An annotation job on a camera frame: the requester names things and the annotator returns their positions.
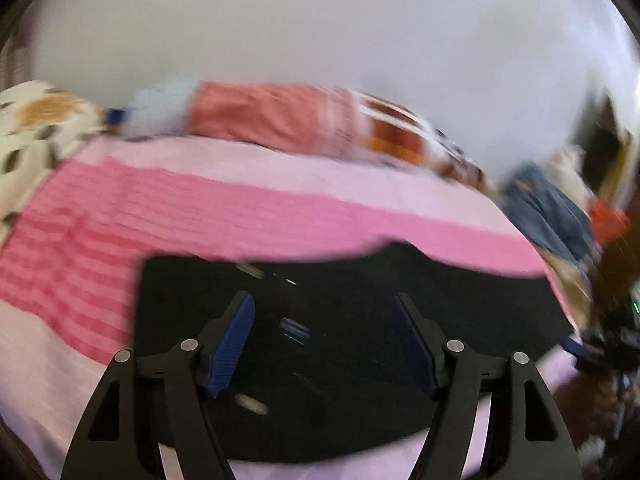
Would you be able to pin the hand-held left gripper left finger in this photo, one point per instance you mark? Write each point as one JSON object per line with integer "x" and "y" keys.
{"x": 231, "y": 340}

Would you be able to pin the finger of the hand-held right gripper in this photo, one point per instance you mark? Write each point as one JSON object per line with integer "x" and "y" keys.
{"x": 574, "y": 347}

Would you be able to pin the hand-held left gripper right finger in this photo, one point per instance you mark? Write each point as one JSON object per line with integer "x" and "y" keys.
{"x": 417, "y": 345}

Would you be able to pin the black pants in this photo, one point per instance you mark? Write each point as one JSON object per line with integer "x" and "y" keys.
{"x": 350, "y": 320}

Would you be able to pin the orange plastic bag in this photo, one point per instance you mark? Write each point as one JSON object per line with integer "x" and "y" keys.
{"x": 607, "y": 220}

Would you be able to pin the pink checked bed sheet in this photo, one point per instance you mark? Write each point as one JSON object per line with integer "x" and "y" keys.
{"x": 200, "y": 210}

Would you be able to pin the blue checked cloth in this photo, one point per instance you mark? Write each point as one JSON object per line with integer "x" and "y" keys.
{"x": 545, "y": 210}

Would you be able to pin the white patterned cloth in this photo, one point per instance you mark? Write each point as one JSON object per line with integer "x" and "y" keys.
{"x": 567, "y": 165}

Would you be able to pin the dark framed panel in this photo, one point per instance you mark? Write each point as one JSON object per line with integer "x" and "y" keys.
{"x": 600, "y": 150}

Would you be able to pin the pink plaid pillow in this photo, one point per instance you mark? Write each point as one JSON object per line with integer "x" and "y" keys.
{"x": 260, "y": 115}

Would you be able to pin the dark blue cloth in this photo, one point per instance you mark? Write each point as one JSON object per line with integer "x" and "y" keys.
{"x": 115, "y": 119}

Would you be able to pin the cream floral pillow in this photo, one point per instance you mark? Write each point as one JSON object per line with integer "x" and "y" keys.
{"x": 40, "y": 125}

